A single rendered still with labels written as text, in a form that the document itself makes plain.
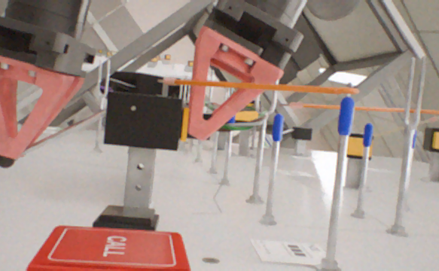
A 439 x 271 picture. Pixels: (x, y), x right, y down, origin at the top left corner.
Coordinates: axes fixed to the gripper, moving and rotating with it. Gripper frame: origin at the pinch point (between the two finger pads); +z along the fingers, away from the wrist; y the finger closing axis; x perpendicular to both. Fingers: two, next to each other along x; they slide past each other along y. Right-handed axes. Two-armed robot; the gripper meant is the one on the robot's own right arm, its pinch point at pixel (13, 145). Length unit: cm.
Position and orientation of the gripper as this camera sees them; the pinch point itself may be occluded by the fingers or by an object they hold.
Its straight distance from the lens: 42.7
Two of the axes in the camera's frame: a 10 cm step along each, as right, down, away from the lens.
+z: -2.6, 9.6, 0.5
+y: -0.2, -0.6, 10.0
